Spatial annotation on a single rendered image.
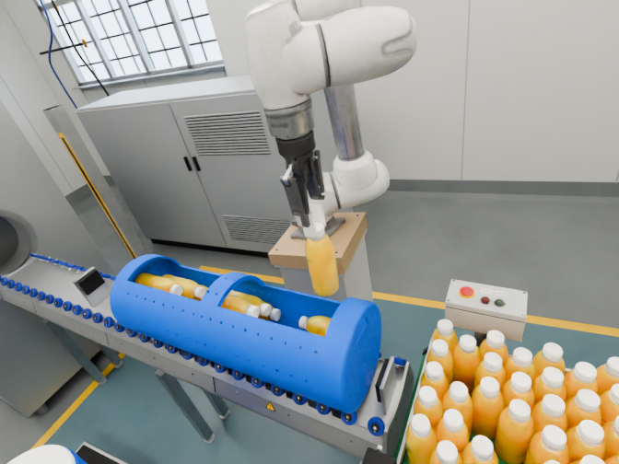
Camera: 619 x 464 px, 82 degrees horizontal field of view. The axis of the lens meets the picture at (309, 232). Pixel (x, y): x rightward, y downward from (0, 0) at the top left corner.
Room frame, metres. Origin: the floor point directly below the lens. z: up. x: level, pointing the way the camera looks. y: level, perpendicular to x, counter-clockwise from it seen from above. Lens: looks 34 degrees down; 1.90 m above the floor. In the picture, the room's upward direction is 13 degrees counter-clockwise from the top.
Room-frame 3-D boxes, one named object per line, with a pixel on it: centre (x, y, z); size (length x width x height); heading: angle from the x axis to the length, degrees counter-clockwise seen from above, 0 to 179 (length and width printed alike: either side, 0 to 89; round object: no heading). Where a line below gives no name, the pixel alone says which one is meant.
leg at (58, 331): (1.66, 1.60, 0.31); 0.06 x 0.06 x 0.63; 55
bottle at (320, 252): (0.69, -0.01, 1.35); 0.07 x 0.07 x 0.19
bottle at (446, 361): (0.57, -0.26, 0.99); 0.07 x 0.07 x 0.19
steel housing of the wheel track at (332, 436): (1.16, 0.76, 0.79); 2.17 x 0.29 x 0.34; 55
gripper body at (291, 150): (0.68, -0.02, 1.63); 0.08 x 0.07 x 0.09; 145
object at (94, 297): (1.32, 0.99, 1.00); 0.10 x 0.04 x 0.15; 145
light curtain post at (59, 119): (1.68, 0.93, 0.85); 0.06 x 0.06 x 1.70; 55
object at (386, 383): (0.56, -0.10, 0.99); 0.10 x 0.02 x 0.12; 145
